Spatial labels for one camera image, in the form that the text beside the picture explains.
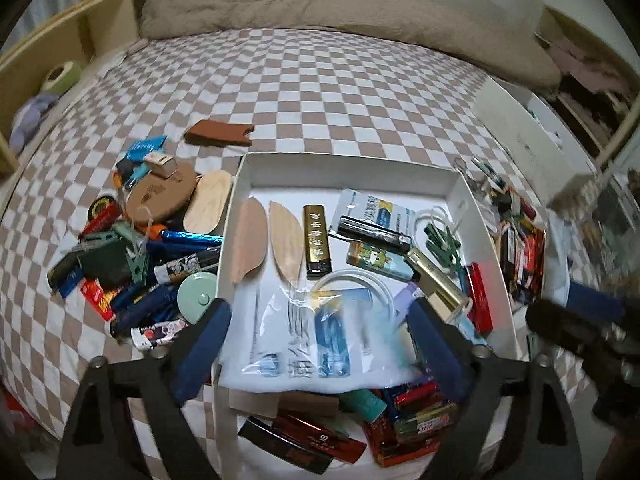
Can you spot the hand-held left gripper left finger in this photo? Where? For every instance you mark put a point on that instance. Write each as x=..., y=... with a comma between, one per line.
x=200, y=350

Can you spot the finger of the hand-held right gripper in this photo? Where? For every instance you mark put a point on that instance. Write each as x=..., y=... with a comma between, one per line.
x=597, y=305
x=560, y=322

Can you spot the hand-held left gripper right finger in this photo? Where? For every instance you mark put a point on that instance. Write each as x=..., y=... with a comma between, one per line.
x=435, y=350

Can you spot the white cardboard box container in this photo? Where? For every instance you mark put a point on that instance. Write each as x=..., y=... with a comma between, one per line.
x=250, y=180

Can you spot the clear plastic storage container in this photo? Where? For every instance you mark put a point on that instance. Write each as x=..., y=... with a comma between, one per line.
x=612, y=222

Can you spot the light blue lighter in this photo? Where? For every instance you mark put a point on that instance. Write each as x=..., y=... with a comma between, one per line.
x=470, y=331

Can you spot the lilac lighter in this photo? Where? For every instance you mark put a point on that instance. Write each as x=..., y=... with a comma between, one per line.
x=406, y=301

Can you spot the dark blue printed lighter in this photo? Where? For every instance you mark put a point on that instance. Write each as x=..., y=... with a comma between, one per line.
x=150, y=308

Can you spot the bundle of red lighters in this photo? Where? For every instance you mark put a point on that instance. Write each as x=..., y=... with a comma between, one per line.
x=415, y=422

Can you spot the pile of red packets right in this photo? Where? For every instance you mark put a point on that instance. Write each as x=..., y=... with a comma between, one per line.
x=517, y=255

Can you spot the black white cartoon lighter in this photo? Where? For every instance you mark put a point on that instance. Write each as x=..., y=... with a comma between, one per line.
x=185, y=265

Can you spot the teal lighter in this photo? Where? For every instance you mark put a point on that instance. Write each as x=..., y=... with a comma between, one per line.
x=365, y=403

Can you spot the blue yellow lighter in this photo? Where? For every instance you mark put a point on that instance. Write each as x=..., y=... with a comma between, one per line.
x=125, y=301

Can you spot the clear zip bag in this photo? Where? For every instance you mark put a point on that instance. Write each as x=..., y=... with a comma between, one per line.
x=295, y=340

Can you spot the green cartoon lighter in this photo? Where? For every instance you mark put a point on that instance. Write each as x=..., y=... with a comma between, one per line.
x=375, y=260

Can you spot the shiny blue lighter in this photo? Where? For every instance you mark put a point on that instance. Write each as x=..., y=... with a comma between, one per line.
x=190, y=238

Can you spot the brown card piece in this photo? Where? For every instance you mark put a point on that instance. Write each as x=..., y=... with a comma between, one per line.
x=300, y=403

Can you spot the white tube loop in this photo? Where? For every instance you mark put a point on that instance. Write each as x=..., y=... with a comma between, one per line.
x=350, y=273

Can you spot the red printed packet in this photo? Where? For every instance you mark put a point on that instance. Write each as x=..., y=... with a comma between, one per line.
x=97, y=299

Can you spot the wooden leaf shaped piece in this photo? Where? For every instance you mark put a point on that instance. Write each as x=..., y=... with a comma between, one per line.
x=248, y=240
x=287, y=240

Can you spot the matte black lighter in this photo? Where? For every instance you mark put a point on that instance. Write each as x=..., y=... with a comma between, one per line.
x=277, y=444

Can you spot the orange pen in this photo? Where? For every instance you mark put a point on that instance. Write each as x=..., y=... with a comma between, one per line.
x=154, y=232

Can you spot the dark green lighter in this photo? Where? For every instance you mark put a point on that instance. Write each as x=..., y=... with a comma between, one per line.
x=105, y=262

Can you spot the glossy black lighter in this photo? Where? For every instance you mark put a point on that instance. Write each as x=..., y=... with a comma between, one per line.
x=370, y=234

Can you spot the dark red lighter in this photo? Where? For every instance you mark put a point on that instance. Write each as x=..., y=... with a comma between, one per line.
x=322, y=438

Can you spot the light wooden oval piece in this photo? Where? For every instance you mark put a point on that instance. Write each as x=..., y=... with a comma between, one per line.
x=207, y=202

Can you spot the round brown wooden disc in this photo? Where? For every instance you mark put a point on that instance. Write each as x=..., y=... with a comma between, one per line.
x=162, y=199

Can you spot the white and blue sachet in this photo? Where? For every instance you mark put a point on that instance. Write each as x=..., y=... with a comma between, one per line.
x=372, y=206

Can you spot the gold and black lighter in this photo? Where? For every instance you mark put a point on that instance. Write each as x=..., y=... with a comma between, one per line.
x=316, y=240

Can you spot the long white cardboard box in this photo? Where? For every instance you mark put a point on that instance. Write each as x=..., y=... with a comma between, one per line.
x=530, y=145

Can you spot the black round tin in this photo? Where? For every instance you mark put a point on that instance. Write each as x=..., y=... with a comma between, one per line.
x=102, y=206

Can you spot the wooden stamp block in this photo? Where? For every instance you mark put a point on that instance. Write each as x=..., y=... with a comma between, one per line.
x=162, y=164

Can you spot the blue foil packet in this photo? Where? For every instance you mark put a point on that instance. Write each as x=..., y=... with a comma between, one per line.
x=144, y=148

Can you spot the brown leather card holder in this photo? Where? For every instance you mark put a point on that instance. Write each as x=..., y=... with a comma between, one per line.
x=220, y=133

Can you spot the wooden wardrobe shelf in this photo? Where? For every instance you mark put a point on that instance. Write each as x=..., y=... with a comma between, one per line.
x=595, y=85

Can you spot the checkered bed sheet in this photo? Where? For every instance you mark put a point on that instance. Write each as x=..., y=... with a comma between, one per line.
x=325, y=85

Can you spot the purple plush toy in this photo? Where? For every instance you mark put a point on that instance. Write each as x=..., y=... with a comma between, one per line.
x=29, y=116

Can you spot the green avocado plush toy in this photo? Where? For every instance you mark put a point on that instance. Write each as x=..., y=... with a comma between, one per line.
x=61, y=75

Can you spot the wooden bedside shelf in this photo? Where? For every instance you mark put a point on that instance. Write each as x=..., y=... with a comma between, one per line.
x=100, y=25

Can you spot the beige blanket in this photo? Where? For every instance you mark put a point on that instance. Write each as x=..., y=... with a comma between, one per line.
x=325, y=5

